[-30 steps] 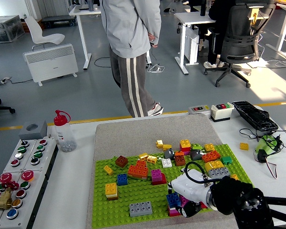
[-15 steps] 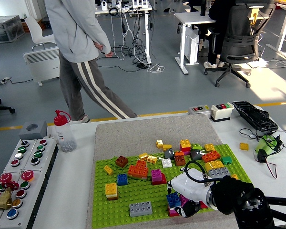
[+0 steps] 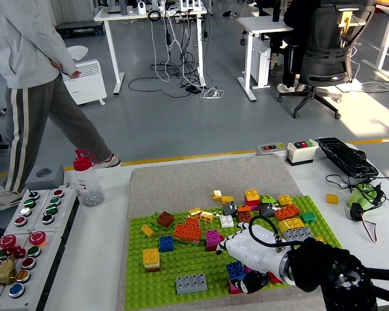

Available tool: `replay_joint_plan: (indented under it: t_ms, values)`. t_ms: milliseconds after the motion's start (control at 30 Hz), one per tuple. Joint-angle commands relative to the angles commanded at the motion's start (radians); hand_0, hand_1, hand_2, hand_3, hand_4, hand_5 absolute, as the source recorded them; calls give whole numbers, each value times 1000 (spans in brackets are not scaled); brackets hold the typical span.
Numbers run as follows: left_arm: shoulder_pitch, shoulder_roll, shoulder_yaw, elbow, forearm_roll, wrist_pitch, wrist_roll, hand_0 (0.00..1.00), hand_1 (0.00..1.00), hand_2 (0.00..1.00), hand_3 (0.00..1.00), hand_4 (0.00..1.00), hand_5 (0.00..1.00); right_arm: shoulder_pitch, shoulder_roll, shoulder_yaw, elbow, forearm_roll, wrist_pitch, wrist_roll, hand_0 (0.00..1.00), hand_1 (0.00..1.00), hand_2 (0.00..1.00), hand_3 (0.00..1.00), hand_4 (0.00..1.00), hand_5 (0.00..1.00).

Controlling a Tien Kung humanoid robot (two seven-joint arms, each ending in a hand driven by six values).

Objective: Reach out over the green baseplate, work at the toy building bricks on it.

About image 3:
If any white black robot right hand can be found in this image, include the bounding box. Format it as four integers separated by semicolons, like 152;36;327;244
215;223;292;295

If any person's hand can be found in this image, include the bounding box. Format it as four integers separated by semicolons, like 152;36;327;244
51;60;82;80

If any blue square brick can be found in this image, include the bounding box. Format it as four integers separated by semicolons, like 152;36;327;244
226;260;246;281
159;235;175;253

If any green studded baseplate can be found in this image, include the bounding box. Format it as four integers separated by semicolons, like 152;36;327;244
124;195;344;310

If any white panel heater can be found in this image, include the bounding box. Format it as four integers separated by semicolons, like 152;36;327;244
60;59;108;106

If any white plastic chair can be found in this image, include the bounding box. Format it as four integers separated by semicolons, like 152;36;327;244
66;45;90;62

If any orange brown brick stack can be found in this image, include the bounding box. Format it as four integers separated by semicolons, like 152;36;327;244
237;205;253;224

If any dark grey brick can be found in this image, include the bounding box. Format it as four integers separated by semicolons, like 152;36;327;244
258;203;276;218

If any yellow curved brick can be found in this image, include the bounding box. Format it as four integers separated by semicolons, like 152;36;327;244
277;217;305;234

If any white magenta brick stack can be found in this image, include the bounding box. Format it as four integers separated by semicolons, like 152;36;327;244
228;278;247;295

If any red sloped brick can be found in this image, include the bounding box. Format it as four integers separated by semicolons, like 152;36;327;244
206;235;226;253

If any grey sloped brick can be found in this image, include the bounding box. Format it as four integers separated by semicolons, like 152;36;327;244
222;201;238;217

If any orange long brick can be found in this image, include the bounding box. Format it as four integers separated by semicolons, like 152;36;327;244
274;203;301;221

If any black wheeled dolly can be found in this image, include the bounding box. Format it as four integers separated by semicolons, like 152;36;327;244
56;20;105;39

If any yellow red brick stack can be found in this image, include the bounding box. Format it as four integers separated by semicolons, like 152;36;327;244
244;189;261;211

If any orange brick cluster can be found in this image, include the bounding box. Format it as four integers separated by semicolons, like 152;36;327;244
173;217;203;245

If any grey eight-stud brick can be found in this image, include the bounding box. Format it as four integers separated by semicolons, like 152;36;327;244
175;273;208;295

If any grey-brown table mat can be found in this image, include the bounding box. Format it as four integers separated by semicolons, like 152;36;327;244
116;155;328;311

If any brown square brick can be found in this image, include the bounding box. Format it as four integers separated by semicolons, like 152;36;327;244
156;211;175;229

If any yellow tan brick stack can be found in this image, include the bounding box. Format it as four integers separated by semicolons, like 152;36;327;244
142;248;162;273

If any grey block with hole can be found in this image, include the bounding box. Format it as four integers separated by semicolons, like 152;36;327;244
25;163;65;191

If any light green tape roll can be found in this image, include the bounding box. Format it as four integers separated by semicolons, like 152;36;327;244
346;183;383;216

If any clear bottle red cap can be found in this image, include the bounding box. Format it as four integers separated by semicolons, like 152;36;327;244
72;148;105;208

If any black keyboard tray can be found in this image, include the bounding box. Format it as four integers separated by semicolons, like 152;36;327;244
315;136;379;179

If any white eight-button control box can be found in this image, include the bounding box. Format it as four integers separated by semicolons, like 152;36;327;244
3;185;81;235

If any white computer tower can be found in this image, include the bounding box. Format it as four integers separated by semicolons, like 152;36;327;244
251;40;272;89

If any white desk with tower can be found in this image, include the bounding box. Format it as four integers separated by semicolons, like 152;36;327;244
237;12;295;103

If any brass valve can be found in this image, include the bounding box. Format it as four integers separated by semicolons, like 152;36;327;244
0;255;18;286

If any white emergency-stop button box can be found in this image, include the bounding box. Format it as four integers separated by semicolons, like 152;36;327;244
0;226;71;311

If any white desk with cables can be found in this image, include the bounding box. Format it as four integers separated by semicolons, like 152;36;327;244
93;5;208;95

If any grey switch box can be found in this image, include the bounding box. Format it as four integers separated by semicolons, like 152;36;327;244
255;143;288;157

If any white switch box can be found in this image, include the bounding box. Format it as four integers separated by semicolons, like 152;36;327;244
285;139;319;167

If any black white cable tangle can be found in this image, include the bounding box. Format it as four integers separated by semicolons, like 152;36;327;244
128;9;211;100

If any black module with red wire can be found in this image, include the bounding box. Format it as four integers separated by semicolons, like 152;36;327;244
345;203;379;244

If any black cable with plug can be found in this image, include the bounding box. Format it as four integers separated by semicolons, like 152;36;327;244
325;174;389;208

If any red valve handle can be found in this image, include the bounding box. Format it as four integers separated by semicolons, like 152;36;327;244
1;244;27;259

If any white floor cable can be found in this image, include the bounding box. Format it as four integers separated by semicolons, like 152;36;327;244
343;48;389;94

